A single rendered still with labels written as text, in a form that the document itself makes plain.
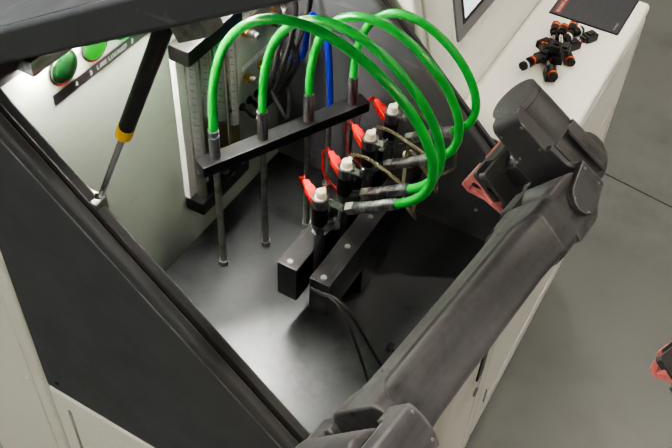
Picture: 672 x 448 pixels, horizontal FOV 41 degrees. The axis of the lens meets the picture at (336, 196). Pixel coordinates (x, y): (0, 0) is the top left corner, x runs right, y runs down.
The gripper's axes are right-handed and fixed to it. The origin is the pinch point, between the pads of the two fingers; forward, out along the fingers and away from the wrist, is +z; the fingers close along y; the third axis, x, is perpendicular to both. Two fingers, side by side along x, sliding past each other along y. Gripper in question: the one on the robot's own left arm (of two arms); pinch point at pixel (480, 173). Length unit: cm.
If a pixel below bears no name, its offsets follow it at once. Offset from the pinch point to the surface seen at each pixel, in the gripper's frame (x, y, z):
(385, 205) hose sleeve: 0.7, 3.8, 21.0
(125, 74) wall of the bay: -37, 16, 35
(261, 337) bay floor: 11, 24, 52
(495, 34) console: 5, -55, 57
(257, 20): -31.3, 1.9, 18.4
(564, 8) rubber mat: 14, -79, 64
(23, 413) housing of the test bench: -2, 60, 85
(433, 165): -2.1, -0.3, 9.3
